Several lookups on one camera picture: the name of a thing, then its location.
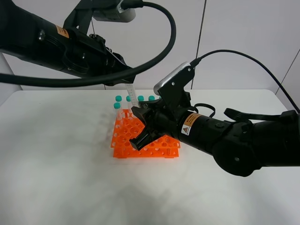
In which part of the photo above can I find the front left racked test tube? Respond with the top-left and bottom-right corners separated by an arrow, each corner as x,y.
113,102 -> 123,126

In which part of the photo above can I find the orange plastic test tube rack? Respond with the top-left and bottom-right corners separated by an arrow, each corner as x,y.
111,109 -> 180,158

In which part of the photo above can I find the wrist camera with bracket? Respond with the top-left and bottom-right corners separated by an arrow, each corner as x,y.
153,62 -> 195,117
63,0 -> 135,34

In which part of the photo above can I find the thick black left cable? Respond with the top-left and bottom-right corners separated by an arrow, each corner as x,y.
0,0 -> 178,88

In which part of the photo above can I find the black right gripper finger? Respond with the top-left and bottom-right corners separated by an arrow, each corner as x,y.
131,106 -> 152,124
129,128 -> 155,150

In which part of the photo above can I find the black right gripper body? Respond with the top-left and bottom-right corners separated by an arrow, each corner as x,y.
140,99 -> 185,141

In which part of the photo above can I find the green capped test tube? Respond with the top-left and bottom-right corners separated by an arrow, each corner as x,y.
125,84 -> 140,107

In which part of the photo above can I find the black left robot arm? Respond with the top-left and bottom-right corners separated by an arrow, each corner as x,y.
0,0 -> 135,78

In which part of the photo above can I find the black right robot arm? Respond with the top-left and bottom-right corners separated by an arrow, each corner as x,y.
130,99 -> 300,177

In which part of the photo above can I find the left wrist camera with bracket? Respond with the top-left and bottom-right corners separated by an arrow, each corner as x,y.
63,0 -> 135,34

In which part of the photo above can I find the black right camera cable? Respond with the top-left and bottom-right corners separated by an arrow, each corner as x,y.
190,49 -> 297,111

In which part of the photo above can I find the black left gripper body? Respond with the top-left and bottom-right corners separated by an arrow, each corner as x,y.
62,28 -> 130,78

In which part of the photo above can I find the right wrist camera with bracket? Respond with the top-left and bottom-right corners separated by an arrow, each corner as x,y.
153,62 -> 195,117

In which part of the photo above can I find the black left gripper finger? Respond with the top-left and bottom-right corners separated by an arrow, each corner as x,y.
104,70 -> 135,86

